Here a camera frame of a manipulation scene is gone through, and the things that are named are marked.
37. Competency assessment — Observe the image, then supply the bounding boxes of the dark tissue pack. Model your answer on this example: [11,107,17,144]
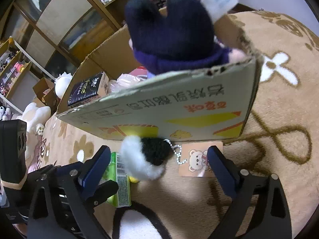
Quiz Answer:
[67,72,109,109]

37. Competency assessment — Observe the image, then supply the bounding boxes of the printed cardboard box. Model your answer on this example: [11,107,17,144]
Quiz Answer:
[57,14,263,141]

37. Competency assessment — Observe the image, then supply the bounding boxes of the purple navy plush doll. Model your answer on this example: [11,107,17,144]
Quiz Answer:
[125,0,246,75]

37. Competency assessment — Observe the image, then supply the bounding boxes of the wooden wardrobe with panels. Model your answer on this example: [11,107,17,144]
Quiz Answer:
[1,0,120,77]

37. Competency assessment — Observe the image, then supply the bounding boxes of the black white pompom keychain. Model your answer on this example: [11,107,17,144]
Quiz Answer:
[118,135,187,182]

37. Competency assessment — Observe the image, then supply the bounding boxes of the green tissue pack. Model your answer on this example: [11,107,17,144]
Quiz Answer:
[99,152,131,208]

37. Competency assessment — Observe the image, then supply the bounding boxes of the pink plastic tissue pack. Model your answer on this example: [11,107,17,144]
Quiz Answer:
[108,66,148,93]

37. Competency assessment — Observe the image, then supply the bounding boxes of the white wooden toy shelf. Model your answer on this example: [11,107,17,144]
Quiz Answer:
[1,36,56,114]

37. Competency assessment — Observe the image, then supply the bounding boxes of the open cardboard box on floor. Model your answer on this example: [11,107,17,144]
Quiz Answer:
[32,77,60,112]

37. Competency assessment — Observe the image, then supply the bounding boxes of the cream bear plush toy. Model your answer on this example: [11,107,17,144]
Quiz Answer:
[12,102,51,142]

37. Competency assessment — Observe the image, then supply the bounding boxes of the white round plush toy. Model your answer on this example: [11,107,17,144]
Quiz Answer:
[55,72,72,99]

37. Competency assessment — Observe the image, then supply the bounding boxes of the bear picture card tag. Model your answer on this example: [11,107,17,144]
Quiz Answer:
[178,141,223,177]

